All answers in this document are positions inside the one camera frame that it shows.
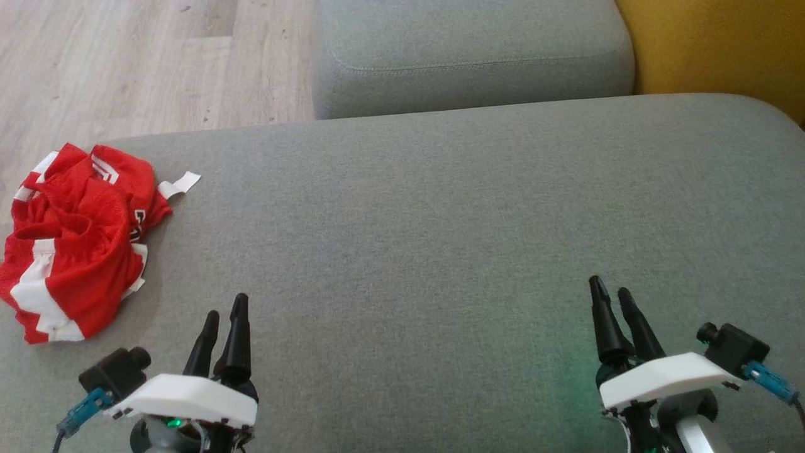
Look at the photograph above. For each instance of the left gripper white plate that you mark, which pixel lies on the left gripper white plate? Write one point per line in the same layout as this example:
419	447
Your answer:
182	396

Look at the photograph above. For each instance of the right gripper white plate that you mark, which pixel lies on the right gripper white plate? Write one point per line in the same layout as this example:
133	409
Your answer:
666	377

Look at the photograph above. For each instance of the red basketball jersey number 23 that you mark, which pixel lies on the red basketball jersey number 23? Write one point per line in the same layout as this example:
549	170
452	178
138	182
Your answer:
113	182

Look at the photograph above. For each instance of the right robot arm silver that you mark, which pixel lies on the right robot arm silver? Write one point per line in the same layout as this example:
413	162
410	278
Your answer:
692	434

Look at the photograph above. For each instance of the large grey sofa seat cushion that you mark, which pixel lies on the large grey sofa seat cushion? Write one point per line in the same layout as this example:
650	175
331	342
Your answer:
409	251

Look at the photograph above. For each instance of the yellow cushion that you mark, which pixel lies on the yellow cushion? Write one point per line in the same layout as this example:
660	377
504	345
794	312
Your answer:
723	44

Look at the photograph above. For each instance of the small grey sofa cushion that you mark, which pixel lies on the small grey sofa cushion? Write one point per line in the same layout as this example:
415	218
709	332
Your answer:
471	50

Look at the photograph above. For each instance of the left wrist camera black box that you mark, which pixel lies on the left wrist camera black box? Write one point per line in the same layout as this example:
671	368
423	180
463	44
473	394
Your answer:
113	374

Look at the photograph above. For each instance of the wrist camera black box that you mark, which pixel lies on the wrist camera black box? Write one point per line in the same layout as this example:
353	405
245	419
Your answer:
736	346
113	374

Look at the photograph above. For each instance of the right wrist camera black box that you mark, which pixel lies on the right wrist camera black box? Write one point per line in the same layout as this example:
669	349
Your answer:
736	346

